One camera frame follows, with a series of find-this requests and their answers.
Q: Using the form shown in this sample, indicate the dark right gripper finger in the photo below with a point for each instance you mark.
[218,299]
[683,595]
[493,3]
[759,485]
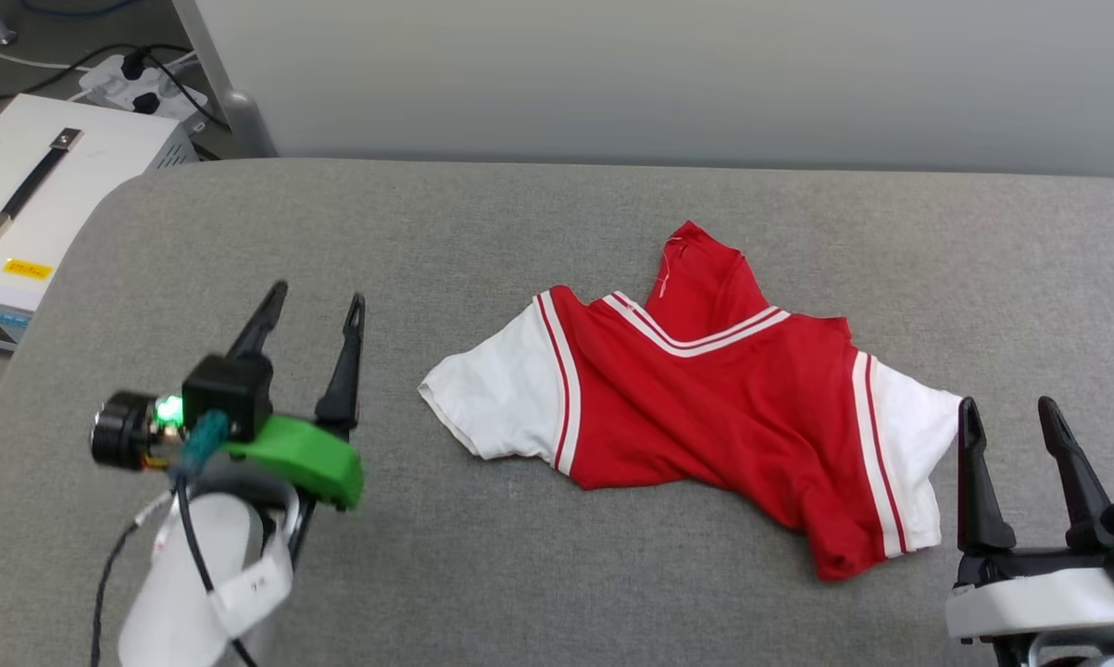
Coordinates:
[1075,477]
[978,491]

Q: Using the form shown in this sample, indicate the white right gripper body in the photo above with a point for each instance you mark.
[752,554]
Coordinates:
[1038,597]

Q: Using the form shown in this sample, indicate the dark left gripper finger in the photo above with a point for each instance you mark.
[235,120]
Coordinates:
[260,324]
[344,380]

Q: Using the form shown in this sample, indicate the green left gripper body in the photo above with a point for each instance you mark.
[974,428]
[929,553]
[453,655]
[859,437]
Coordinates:
[306,459]

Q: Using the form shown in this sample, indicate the red and white shirt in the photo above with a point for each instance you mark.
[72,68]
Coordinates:
[705,398]

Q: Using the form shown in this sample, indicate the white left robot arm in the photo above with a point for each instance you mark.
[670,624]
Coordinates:
[195,574]

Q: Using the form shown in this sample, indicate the black cylindrical wrist connector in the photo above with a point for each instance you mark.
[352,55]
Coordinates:
[121,431]

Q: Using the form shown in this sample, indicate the grey metal partition leg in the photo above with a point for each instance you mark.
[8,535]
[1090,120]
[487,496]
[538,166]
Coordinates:
[232,102]

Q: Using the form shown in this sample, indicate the white equipment box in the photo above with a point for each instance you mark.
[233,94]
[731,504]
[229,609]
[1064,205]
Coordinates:
[84,185]

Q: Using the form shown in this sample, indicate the yellow warning label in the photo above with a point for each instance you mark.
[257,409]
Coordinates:
[27,270]

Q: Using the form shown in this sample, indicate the black power plug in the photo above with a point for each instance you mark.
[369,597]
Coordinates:
[146,102]
[133,63]

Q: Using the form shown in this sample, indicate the white power strip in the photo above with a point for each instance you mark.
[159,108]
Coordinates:
[121,85]

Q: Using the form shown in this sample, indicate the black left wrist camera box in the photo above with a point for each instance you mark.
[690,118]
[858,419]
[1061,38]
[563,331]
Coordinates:
[230,394]

